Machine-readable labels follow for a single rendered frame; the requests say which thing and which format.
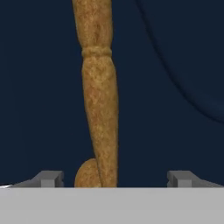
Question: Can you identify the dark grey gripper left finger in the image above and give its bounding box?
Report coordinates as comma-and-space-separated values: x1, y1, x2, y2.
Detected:
10, 170, 65, 188

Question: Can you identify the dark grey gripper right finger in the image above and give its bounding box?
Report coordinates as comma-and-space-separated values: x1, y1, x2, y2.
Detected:
166, 170, 223, 188

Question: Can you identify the brass cabinet door handle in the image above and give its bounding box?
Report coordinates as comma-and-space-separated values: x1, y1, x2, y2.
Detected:
71, 0, 120, 188

